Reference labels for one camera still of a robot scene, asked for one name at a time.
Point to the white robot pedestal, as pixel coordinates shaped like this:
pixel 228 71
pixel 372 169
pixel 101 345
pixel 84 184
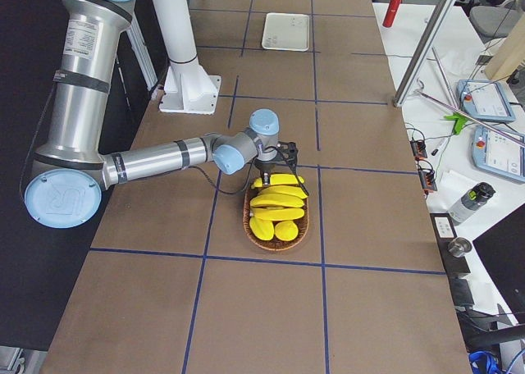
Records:
pixel 188 87

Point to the yellow banana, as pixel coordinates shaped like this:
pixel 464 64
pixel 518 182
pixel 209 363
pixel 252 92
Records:
pixel 278 179
pixel 284 189
pixel 276 200
pixel 278 214

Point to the aluminium frame post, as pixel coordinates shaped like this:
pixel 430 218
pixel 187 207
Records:
pixel 428 36

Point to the brown wicker basket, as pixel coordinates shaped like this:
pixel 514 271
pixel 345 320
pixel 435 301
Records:
pixel 275 244

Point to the red bottle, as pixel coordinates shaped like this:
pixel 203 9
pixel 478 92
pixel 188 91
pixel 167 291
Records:
pixel 391 13

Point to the metal reacher grabber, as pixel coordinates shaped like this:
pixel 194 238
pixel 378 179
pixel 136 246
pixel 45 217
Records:
pixel 457 100

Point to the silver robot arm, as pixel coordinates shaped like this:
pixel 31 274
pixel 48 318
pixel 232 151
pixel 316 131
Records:
pixel 69 174

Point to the black monitor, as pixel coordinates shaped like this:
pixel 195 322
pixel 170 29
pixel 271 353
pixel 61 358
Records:
pixel 501 249

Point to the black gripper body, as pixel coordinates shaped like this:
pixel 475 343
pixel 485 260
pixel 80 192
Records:
pixel 266 168

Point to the teach pendant far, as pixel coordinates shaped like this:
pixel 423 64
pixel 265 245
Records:
pixel 485 101

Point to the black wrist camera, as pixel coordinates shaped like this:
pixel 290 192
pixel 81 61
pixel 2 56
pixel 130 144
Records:
pixel 289 153

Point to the teach pendant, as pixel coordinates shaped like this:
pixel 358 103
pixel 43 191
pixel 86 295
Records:
pixel 485 101
pixel 494 153

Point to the white bear-print tray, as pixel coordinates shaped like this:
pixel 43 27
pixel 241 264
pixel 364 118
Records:
pixel 286 32

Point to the grey water bottle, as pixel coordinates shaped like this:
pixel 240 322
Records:
pixel 470 202

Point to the small metal cup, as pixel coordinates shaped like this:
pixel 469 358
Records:
pixel 459 247

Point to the teach pendant near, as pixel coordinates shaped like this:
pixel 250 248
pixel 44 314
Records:
pixel 494 153

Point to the yellow star fruit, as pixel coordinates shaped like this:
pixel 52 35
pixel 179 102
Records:
pixel 262 229

